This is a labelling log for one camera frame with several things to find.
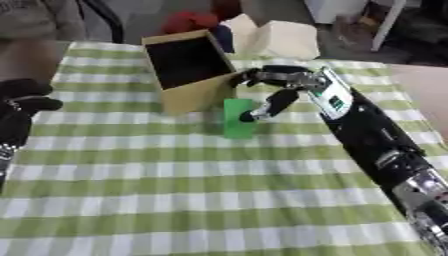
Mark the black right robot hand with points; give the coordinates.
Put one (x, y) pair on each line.
(279, 100)

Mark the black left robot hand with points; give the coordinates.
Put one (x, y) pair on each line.
(17, 110)

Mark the green rectangular block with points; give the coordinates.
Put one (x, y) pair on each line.
(238, 123)

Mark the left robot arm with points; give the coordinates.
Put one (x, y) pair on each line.
(4, 163)

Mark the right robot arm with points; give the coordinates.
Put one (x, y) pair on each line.
(373, 133)

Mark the cream cardboard box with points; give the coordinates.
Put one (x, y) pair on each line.
(280, 38)

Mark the tan cardboard box black inside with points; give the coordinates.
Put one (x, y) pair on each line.
(189, 71)

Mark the person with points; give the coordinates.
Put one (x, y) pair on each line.
(32, 36)

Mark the red soft toy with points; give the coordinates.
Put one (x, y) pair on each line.
(189, 20)

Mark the white furniture leg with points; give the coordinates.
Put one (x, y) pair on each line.
(386, 23)

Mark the black chair frame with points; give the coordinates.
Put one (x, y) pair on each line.
(108, 18)

